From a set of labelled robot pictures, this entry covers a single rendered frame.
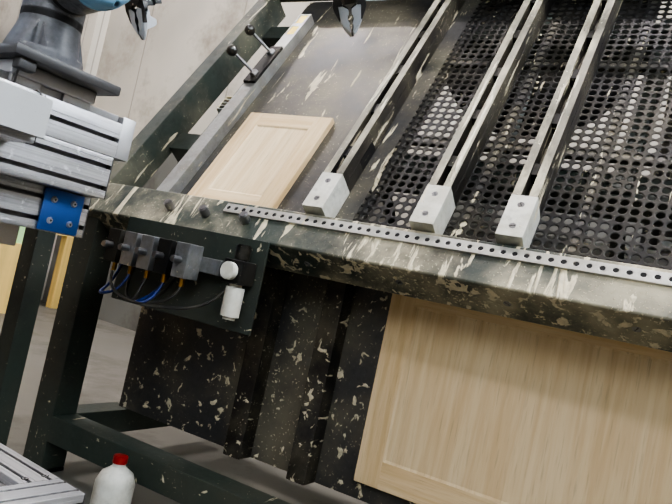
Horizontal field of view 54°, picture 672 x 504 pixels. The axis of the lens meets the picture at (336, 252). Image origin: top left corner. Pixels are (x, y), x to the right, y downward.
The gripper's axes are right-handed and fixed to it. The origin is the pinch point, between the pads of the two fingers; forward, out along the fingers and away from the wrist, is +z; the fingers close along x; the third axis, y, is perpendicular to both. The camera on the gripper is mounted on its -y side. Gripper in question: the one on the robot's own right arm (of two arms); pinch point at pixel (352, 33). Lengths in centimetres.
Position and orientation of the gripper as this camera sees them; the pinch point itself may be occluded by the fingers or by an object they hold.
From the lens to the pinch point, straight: 193.7
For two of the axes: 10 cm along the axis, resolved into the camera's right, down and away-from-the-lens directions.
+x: -9.9, 1.2, 0.3
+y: -0.5, -6.2, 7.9
